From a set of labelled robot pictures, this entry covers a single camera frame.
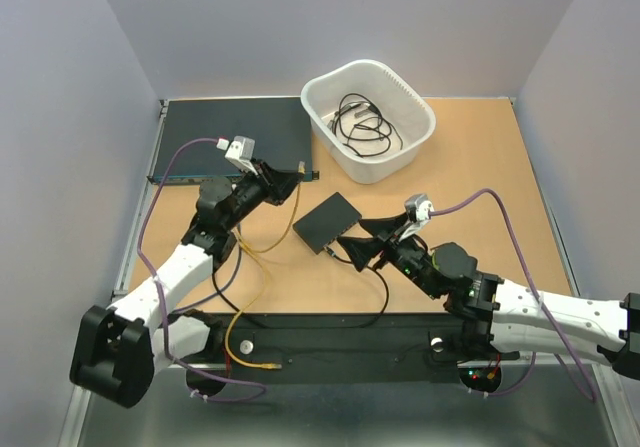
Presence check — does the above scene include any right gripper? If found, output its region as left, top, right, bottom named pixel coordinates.
left=335, top=211, right=442, bottom=299

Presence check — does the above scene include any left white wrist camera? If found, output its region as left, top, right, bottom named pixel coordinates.
left=216, top=136, right=257, bottom=174

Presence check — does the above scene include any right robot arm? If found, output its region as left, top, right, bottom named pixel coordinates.
left=337, top=214, right=639, bottom=380

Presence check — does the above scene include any large teal rack switch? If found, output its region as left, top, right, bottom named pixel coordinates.
left=149, top=97, right=319, bottom=185

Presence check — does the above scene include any small black network switch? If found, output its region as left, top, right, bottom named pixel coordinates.
left=293, top=192, right=362, bottom=255

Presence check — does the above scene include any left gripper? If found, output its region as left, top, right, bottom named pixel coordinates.
left=222, top=158, right=303, bottom=231

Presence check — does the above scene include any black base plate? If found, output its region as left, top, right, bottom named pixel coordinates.
left=169, top=310, right=525, bottom=393

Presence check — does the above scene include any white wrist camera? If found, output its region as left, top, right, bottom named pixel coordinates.
left=399, top=193, right=434, bottom=241
left=216, top=136, right=257, bottom=174

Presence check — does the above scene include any black ethernet cable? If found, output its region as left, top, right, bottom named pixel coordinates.
left=211, top=246, right=391, bottom=329

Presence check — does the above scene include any yellow ethernet cable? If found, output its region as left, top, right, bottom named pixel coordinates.
left=224, top=160, right=307, bottom=371

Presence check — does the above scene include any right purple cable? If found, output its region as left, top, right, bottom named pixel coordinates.
left=429, top=188, right=599, bottom=404

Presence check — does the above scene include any purple cable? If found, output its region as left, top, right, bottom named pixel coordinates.
left=135, top=137, right=269, bottom=404
left=429, top=188, right=599, bottom=404

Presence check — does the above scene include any aluminium rail frame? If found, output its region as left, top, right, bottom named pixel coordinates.
left=59, top=97, right=624, bottom=447

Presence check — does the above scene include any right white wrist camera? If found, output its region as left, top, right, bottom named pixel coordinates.
left=399, top=193, right=434, bottom=241

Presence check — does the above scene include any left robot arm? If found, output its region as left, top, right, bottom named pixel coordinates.
left=69, top=161, right=304, bottom=408

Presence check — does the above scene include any black cable in tub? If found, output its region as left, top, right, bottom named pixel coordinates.
left=329, top=91, right=405, bottom=159

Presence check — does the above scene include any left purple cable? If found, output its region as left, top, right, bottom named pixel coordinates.
left=135, top=137, right=269, bottom=404

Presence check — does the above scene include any white plastic tub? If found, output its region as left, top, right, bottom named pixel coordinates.
left=300, top=59, right=436, bottom=184

